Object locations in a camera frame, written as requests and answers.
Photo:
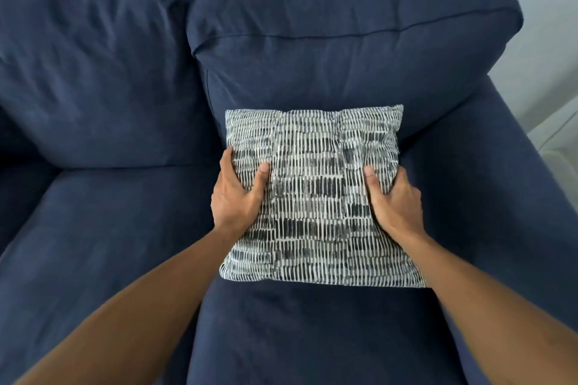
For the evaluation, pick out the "person's left hand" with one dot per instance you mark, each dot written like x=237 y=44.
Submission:
x=233 y=205

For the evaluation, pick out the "person's right hand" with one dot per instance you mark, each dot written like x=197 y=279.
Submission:
x=397 y=208

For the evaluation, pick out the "person's left thumb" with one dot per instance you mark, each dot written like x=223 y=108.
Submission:
x=261 y=178

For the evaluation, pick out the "person's right thumb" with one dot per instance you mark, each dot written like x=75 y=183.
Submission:
x=373 y=181

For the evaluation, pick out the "grey patterned throw pillow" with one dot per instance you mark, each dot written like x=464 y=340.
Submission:
x=316 y=199

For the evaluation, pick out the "person's left forearm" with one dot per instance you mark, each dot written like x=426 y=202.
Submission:
x=135 y=308

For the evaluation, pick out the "person's right forearm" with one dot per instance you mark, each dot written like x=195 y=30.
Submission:
x=492 y=308

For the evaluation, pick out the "navy blue sofa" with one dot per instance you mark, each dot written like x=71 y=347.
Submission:
x=289 y=172

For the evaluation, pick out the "navy blue back cushion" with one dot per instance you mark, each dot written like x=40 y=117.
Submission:
x=352 y=51
x=99 y=73

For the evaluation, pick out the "white furniture piece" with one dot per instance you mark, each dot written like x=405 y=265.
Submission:
x=556 y=136

